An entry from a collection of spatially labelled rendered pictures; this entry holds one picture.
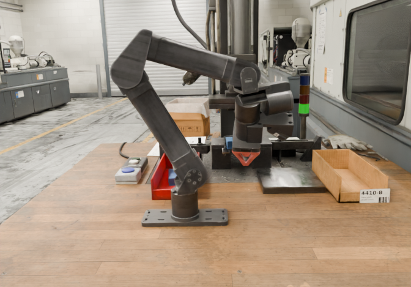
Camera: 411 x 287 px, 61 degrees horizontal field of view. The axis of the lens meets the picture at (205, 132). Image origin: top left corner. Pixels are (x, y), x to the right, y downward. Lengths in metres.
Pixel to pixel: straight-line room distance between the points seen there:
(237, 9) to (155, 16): 9.49
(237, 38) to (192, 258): 0.68
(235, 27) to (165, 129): 0.49
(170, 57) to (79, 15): 10.66
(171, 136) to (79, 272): 0.31
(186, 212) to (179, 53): 0.35
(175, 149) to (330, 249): 0.37
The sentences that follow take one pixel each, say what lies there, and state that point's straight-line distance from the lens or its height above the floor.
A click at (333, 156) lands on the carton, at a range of 1.18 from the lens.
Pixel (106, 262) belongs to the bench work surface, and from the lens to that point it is 0.73.
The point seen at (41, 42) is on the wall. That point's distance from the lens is 11.88.
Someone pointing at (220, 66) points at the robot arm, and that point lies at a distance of 0.74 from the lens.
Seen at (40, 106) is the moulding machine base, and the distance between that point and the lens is 8.71.
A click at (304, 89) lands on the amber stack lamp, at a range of 1.33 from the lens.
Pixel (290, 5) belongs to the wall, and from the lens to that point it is 10.52.
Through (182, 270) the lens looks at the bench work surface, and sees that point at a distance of 0.68.
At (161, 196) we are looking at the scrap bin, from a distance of 0.95.
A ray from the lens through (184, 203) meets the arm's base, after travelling 0.80.
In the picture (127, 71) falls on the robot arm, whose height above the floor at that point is 1.25.
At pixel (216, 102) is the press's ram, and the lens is 1.11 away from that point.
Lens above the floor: 1.29
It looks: 13 degrees down
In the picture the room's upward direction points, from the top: 2 degrees counter-clockwise
